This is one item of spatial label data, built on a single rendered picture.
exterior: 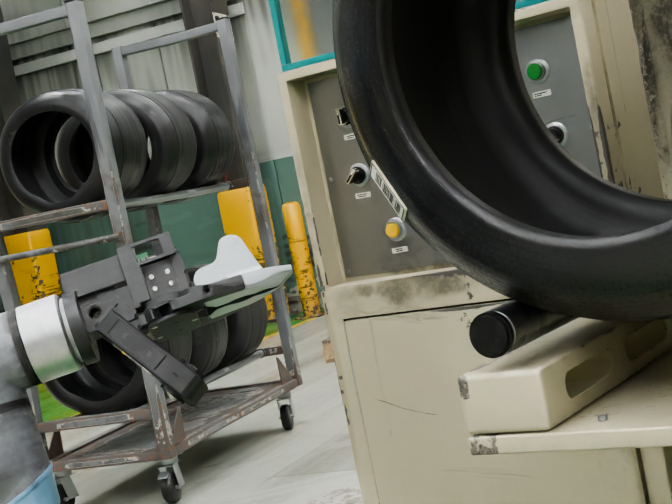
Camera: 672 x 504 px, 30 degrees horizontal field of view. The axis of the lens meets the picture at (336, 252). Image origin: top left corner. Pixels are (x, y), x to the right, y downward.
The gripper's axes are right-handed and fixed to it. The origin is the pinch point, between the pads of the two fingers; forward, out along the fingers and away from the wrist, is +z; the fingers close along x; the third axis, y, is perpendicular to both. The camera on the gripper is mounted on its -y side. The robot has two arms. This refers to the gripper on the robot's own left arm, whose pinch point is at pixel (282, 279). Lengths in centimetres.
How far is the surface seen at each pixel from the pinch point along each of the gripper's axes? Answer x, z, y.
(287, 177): 947, 94, 355
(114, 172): 321, -25, 150
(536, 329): 2.4, 21.5, -12.4
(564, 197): 15.6, 33.5, 2.6
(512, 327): -1.5, 18.5, -12.2
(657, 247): -13.6, 30.1, -12.1
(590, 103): 51, 54, 24
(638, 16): 13, 49, 19
